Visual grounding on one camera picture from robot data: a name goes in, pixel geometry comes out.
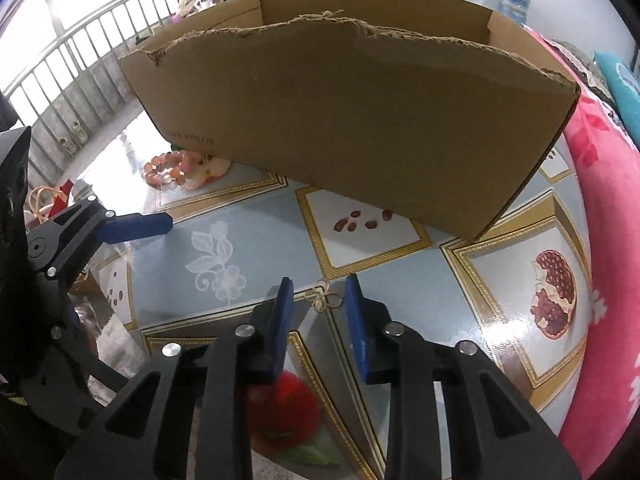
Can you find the woven basket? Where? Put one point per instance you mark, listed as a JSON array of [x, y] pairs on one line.
[[40, 195]]

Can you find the blue water bottle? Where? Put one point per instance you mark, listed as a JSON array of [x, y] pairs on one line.
[[512, 5]]

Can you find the fruit print tablecloth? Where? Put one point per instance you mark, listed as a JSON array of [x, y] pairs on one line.
[[400, 285]]

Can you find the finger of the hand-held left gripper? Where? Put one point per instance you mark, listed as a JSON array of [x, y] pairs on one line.
[[140, 225], [65, 360]]

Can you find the grey lace cushion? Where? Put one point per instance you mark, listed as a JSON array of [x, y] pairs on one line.
[[575, 60]]

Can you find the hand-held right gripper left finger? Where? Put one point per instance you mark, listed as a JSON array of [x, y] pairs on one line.
[[279, 330]]

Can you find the metal railing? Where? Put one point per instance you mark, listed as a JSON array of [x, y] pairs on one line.
[[75, 35]]

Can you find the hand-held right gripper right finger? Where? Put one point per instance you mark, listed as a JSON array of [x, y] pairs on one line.
[[357, 330]]

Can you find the brown cardboard box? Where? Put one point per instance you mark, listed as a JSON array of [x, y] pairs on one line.
[[350, 110]]

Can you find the pink floral blanket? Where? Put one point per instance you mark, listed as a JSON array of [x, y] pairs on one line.
[[605, 260]]

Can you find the blue patterned pillow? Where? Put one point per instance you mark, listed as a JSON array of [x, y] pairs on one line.
[[622, 90]]

